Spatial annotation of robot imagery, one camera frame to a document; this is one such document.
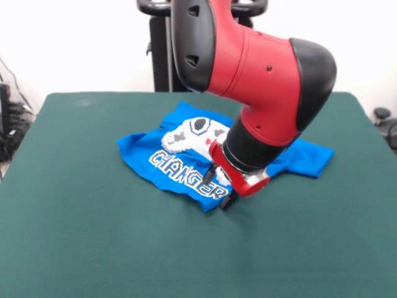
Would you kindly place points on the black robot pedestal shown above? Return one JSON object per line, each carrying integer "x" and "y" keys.
{"x": 161, "y": 56}

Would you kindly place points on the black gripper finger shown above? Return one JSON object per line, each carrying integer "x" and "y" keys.
{"x": 229, "y": 201}
{"x": 209, "y": 175}

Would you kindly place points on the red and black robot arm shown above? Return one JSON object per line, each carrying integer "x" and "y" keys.
{"x": 254, "y": 77}

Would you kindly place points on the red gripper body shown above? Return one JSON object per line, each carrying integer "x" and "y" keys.
{"x": 239, "y": 180}

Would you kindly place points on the dark green table cloth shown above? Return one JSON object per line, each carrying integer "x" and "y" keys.
{"x": 77, "y": 232}

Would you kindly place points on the black box device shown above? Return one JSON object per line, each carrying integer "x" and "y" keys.
{"x": 4, "y": 105}

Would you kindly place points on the black office chair base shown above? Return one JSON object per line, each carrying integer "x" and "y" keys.
{"x": 387, "y": 124}

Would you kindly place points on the blue printed shirt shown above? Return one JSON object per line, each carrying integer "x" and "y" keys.
{"x": 149, "y": 146}

